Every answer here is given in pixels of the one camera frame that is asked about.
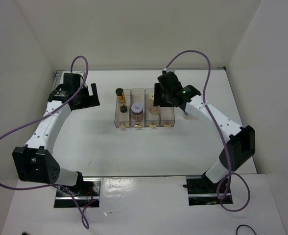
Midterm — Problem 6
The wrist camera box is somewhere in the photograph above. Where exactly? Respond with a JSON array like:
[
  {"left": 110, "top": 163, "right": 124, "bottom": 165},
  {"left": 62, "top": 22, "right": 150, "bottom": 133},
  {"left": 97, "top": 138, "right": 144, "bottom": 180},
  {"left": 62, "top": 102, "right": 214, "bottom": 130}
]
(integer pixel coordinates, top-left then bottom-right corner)
[
  {"left": 74, "top": 71, "right": 86, "bottom": 77},
  {"left": 162, "top": 68, "right": 175, "bottom": 74}
]

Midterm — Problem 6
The purple cable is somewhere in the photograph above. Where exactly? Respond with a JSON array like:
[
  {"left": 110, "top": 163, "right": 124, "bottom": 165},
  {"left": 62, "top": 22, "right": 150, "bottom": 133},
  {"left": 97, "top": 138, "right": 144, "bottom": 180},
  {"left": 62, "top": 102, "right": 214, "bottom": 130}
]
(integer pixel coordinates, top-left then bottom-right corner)
[
  {"left": 0, "top": 55, "right": 90, "bottom": 230},
  {"left": 163, "top": 50, "right": 252, "bottom": 212}
]

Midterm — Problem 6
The silver-lid blue-label jar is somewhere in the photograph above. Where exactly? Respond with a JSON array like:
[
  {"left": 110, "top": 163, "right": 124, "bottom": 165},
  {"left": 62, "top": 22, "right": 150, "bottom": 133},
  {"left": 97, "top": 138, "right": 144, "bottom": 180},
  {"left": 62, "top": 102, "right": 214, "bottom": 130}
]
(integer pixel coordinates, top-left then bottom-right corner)
[{"left": 183, "top": 107, "right": 199, "bottom": 120}]

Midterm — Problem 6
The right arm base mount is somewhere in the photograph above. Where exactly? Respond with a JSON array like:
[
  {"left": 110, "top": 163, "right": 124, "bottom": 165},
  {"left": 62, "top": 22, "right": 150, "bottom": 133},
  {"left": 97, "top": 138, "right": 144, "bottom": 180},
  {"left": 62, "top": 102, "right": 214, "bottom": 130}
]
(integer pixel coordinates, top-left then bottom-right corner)
[{"left": 183, "top": 176, "right": 233, "bottom": 206}]

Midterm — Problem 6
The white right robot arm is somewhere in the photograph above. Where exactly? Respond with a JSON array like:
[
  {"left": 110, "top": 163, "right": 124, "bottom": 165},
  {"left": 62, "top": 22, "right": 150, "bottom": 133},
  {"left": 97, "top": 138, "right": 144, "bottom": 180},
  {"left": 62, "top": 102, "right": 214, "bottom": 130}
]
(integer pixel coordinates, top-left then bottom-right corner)
[{"left": 153, "top": 71, "right": 255, "bottom": 192}]

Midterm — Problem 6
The black cable on floor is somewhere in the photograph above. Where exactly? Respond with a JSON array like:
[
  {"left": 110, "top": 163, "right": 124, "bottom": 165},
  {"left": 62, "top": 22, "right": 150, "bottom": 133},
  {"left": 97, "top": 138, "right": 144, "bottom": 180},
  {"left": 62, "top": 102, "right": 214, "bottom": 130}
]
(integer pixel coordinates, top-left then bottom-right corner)
[{"left": 236, "top": 224, "right": 257, "bottom": 235}]

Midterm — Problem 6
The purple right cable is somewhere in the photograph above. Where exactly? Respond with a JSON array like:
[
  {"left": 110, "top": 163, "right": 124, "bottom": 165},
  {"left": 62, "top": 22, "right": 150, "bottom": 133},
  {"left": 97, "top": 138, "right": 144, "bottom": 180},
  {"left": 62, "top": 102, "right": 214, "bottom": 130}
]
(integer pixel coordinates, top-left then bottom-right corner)
[{"left": 163, "top": 50, "right": 252, "bottom": 212}]

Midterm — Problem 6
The tall black-cap gold bottle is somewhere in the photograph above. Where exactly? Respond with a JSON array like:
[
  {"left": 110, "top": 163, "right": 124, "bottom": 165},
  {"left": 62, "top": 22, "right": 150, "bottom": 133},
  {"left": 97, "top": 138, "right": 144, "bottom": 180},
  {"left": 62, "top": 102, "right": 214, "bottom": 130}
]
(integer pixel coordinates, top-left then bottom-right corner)
[{"left": 115, "top": 88, "right": 127, "bottom": 113}]

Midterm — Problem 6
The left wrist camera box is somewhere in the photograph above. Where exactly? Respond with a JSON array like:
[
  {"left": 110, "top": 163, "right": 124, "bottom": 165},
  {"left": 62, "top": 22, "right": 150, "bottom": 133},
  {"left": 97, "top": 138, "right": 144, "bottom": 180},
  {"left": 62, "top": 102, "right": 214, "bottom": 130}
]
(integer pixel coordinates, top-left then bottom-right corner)
[{"left": 74, "top": 71, "right": 86, "bottom": 77}]

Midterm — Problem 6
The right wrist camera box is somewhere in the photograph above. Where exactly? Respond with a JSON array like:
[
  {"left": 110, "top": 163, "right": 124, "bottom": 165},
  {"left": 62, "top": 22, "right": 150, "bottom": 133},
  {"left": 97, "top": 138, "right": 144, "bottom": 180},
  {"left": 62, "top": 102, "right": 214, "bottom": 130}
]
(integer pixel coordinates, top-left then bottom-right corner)
[{"left": 162, "top": 68, "right": 175, "bottom": 74}]

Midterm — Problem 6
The grey-lid red-label spice jar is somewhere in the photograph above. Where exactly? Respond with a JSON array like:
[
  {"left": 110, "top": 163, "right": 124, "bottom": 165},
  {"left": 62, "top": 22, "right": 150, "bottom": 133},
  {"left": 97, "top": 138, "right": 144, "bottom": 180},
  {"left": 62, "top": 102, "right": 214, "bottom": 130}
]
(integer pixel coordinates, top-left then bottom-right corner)
[{"left": 131, "top": 102, "right": 144, "bottom": 121}]

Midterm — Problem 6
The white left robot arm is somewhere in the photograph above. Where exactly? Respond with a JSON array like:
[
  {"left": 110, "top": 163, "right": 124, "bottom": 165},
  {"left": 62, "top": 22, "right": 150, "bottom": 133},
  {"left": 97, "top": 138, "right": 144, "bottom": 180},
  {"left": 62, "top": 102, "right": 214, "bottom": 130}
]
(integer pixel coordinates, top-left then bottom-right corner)
[{"left": 12, "top": 72, "right": 100, "bottom": 196}]

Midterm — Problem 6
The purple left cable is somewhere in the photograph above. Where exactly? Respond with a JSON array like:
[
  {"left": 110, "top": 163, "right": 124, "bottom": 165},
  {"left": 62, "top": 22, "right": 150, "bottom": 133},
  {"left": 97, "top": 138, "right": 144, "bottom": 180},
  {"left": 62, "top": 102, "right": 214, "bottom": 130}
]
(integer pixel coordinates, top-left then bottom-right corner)
[{"left": 0, "top": 55, "right": 90, "bottom": 230}]

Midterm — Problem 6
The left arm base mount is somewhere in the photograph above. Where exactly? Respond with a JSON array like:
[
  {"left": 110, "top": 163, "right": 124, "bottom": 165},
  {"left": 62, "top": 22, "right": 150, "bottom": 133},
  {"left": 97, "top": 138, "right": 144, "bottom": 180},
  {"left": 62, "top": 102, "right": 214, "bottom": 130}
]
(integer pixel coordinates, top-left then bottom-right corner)
[{"left": 54, "top": 179, "right": 101, "bottom": 209}]

